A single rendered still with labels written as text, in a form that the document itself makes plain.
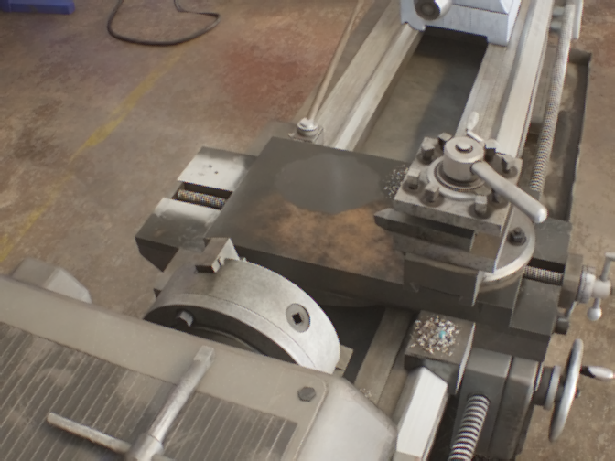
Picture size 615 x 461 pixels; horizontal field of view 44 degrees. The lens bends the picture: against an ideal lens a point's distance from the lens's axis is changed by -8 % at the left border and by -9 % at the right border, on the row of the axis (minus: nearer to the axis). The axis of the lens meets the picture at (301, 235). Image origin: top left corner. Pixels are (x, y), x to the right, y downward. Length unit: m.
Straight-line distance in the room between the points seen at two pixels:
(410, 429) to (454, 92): 1.16
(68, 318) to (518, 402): 0.89
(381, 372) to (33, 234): 1.95
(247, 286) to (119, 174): 2.27
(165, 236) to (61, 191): 1.68
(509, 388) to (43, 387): 0.90
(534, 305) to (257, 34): 2.83
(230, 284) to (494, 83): 1.23
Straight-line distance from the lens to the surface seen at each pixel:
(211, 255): 1.00
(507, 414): 1.50
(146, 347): 0.76
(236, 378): 0.73
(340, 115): 1.90
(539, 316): 1.41
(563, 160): 2.55
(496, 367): 1.42
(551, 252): 1.53
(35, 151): 3.50
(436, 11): 1.82
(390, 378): 1.35
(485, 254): 1.22
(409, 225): 1.23
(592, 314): 1.52
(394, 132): 2.04
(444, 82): 2.24
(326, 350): 1.01
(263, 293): 0.97
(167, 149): 3.28
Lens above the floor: 1.91
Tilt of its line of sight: 43 degrees down
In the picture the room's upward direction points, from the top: 4 degrees counter-clockwise
